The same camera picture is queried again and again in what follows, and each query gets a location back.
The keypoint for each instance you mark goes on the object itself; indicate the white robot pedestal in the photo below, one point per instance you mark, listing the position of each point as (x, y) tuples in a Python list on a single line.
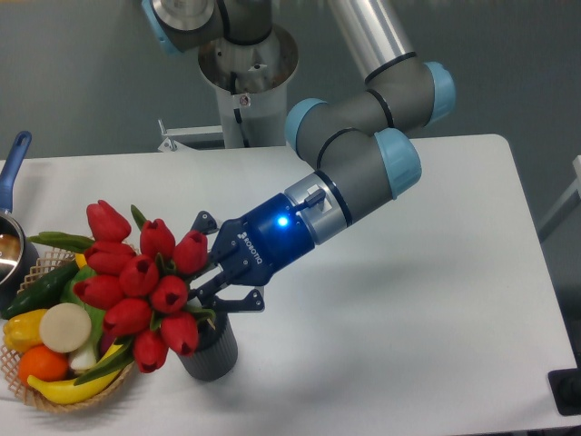
[(250, 83)]

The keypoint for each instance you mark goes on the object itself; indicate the yellow banana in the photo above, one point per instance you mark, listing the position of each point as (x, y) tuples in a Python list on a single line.
[(89, 384)]

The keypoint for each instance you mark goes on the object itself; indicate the beige round slice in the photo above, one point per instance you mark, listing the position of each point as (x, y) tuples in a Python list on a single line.
[(65, 328)]

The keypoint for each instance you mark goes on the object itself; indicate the blue handled saucepan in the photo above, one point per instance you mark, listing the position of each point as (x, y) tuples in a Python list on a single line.
[(18, 255)]

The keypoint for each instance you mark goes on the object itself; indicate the purple sweet potato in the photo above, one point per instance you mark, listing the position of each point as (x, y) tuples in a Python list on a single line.
[(105, 343)]

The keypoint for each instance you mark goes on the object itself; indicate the yellow squash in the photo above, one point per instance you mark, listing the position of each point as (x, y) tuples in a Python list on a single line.
[(80, 260)]

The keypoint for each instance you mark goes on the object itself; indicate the green bok choy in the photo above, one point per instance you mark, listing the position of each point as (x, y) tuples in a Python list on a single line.
[(89, 354)]

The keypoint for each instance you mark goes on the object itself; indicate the red tulip bouquet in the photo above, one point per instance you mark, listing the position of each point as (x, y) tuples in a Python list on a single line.
[(140, 280)]

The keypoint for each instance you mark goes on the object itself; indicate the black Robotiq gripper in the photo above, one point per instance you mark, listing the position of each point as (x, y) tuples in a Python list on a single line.
[(250, 250)]

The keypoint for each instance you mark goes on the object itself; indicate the white frame at right edge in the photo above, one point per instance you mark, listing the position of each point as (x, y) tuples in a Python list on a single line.
[(563, 206)]

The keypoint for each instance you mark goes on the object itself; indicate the black device at table edge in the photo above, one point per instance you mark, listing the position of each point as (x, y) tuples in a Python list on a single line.
[(565, 387)]

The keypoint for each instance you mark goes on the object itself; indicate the dark grey ribbed vase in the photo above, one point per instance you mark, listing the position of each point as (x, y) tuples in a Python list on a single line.
[(216, 353)]

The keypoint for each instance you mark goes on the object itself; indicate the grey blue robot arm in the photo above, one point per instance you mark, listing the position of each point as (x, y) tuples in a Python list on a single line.
[(358, 150)]

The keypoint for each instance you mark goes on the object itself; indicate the green cucumber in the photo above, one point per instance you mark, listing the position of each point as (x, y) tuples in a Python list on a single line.
[(43, 293)]

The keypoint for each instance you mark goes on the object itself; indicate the yellow bell pepper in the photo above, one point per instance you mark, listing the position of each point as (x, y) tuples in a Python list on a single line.
[(22, 332)]

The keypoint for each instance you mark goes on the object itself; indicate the orange fruit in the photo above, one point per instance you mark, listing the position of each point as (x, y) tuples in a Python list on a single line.
[(44, 364)]

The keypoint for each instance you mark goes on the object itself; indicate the woven wicker basket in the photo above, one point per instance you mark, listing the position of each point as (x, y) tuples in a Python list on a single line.
[(10, 359)]

